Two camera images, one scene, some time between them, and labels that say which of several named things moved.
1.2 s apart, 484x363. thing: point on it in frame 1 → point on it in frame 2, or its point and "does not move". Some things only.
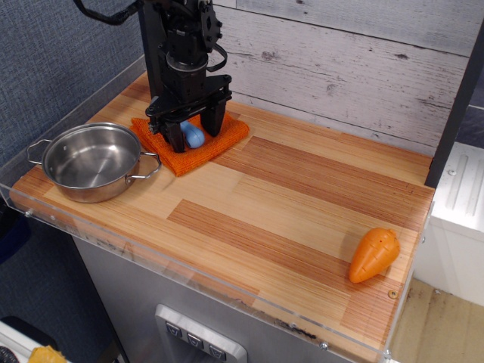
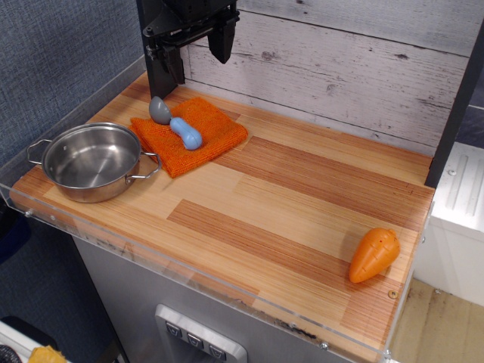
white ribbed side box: (451, 256) does not move
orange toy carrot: (377, 249) does not move
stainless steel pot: (91, 161) does not move
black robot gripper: (188, 91) → (183, 19)
